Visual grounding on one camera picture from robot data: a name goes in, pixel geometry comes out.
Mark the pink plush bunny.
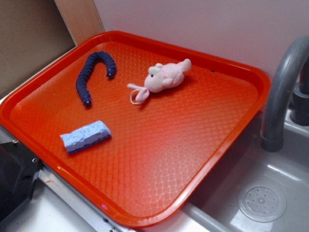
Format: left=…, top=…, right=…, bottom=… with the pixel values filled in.
left=127, top=58, right=192, bottom=105

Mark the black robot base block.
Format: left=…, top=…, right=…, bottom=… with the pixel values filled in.
left=0, top=140, right=42, bottom=225

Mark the dark blue segmented worm toy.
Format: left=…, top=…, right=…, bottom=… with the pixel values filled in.
left=75, top=51, right=116, bottom=106

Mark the orange plastic tray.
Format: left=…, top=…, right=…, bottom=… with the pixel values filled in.
left=0, top=31, right=270, bottom=228

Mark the light blue sponge block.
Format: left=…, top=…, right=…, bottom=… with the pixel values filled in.
left=60, top=121, right=112, bottom=154

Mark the grey plastic sink basin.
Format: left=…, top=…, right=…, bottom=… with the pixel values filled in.
left=185, top=108, right=309, bottom=232

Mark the grey toy faucet spout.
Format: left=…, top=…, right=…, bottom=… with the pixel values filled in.
left=260, top=35, right=309, bottom=152

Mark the dark grey faucet handle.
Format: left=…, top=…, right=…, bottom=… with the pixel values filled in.
left=290, top=60, right=309, bottom=126

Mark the round sink drain cover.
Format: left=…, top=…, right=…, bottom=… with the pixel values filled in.
left=238, top=182, right=287, bottom=223

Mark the wooden board panel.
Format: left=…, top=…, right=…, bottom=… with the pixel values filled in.
left=0, top=0, right=104, bottom=97

